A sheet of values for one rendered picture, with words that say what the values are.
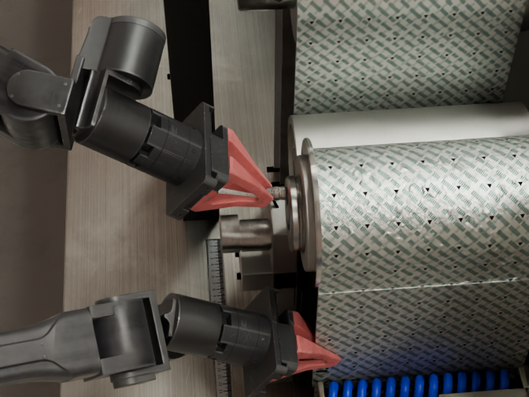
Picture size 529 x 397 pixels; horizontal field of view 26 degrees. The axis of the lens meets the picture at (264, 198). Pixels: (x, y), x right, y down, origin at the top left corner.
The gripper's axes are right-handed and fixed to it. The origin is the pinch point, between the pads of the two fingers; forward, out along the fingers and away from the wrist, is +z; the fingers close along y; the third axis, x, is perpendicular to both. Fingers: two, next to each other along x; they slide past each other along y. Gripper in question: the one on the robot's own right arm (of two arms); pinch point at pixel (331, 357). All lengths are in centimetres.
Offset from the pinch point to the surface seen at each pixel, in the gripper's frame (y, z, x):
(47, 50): -163, 9, -120
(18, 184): -117, 4, -122
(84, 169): -43, -16, -30
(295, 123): -19.7, -9.6, 12.7
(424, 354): 0.3, 9.0, 4.8
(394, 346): 0.3, 4.9, 4.9
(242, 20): -72, 5, -18
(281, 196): -7.3, -13.7, 14.2
